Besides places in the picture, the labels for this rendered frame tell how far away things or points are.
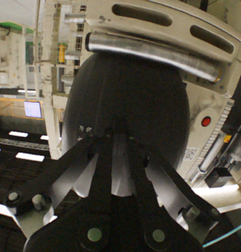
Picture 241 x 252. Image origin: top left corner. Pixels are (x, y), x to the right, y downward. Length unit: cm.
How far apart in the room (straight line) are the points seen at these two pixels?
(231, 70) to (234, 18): 22
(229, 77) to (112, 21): 29
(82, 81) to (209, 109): 42
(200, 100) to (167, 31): 27
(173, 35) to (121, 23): 10
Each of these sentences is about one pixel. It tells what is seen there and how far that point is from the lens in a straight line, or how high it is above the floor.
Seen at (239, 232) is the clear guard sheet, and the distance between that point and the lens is 83.
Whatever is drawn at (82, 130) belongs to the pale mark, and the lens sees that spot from 22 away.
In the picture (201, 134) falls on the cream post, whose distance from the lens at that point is 53.
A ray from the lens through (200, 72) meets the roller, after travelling 34.
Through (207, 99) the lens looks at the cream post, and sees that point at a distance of 47.
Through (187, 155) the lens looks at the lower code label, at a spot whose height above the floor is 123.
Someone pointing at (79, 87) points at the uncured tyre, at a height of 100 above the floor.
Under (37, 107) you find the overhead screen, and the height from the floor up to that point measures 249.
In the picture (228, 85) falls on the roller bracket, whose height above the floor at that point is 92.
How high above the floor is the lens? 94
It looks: 27 degrees up
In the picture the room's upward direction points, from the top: 169 degrees counter-clockwise
